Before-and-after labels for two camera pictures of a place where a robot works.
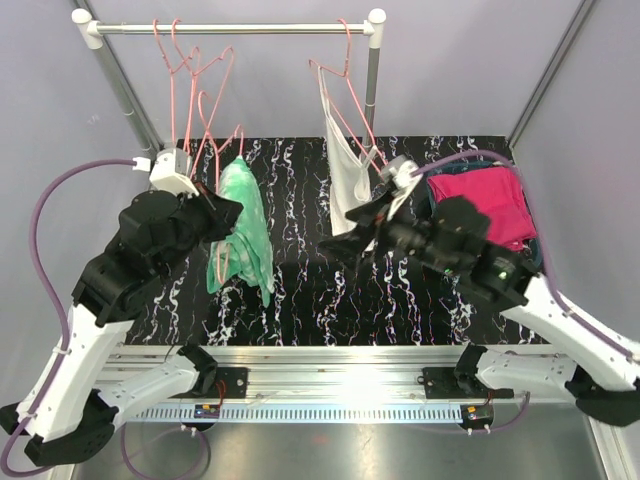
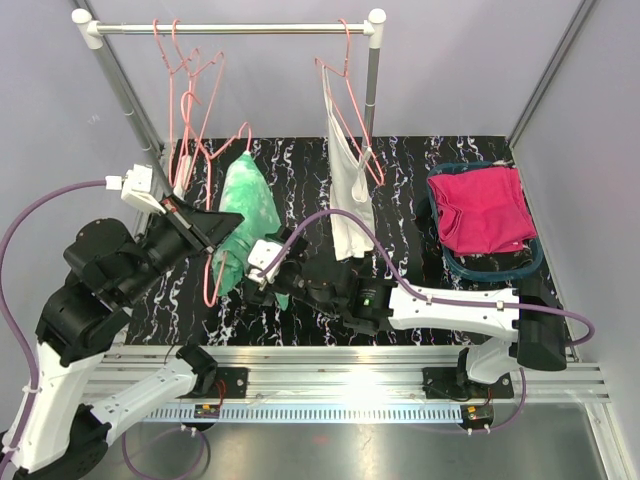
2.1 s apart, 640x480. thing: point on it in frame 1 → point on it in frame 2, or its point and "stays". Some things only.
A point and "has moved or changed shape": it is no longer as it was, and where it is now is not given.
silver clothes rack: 372,27 stays
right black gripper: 372,224 → 266,296
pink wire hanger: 215,142 has moved or changed shape
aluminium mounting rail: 324,384 stays
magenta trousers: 498,193 stays
